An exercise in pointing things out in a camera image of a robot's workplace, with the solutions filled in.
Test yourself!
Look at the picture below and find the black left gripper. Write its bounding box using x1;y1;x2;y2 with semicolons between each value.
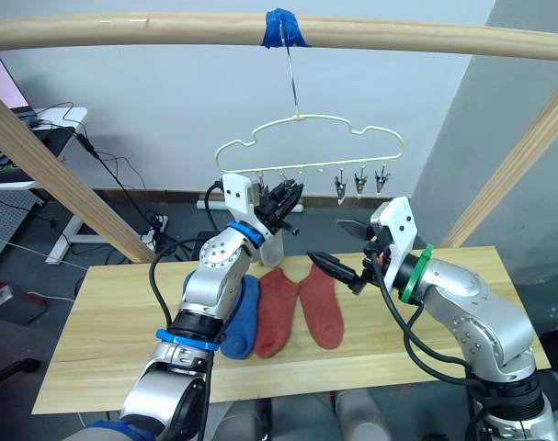
254;180;304;236

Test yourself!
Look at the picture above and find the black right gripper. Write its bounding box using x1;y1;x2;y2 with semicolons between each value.
306;220;393;296

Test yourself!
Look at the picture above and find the pale grey sock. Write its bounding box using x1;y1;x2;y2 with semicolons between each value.
258;231;286;269

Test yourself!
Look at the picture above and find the cream clip hanger metal hook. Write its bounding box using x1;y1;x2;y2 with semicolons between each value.
214;11;406;175

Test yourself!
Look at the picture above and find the red sock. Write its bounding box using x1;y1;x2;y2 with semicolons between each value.
297;265;346;351
252;268;303;360

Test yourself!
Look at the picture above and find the blue sock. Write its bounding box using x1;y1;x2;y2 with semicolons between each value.
220;274;262;361

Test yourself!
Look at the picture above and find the white floor power strip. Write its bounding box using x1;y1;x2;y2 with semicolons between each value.
139;214;170;245

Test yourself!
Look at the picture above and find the grey rounded shape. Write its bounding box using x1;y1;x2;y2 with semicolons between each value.
212;398;274;441
335;388;391;441

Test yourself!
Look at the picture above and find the blue tape wrap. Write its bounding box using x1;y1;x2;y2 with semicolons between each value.
260;7;312;50

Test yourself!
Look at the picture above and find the white standing desk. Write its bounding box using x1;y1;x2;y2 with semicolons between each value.
0;107;98;266

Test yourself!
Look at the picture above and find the black desk mat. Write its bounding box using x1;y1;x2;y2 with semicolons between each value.
0;127;74;186

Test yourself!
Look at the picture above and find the grey perforated panel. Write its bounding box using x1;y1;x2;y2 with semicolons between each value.
0;189;37;273

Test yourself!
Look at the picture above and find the grey box on floor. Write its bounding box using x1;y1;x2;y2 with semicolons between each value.
0;274;49;328

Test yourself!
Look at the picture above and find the monitor with pink screen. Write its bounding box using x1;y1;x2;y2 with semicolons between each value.
0;50;28;112

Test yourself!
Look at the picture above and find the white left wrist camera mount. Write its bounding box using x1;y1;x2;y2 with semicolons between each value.
222;173;276;249

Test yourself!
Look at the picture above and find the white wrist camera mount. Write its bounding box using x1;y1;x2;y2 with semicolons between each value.
222;173;276;249
369;196;418;289

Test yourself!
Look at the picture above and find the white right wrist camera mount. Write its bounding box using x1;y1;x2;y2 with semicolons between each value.
369;196;418;289

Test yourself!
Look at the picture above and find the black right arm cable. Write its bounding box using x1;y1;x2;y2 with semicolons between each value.
368;247;480;441

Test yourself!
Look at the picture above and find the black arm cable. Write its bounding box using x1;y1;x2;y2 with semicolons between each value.
368;247;480;441
149;180;230;441

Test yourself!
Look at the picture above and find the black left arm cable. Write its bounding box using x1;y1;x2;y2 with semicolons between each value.
149;180;230;441

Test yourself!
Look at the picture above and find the black power cable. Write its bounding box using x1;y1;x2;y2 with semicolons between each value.
52;101;156;231

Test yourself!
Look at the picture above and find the slanted wooden frame post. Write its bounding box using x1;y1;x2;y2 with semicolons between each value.
0;81;156;264
440;68;558;249

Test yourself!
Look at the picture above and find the long wooden hanging rail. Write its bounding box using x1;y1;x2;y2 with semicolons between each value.
0;11;558;64

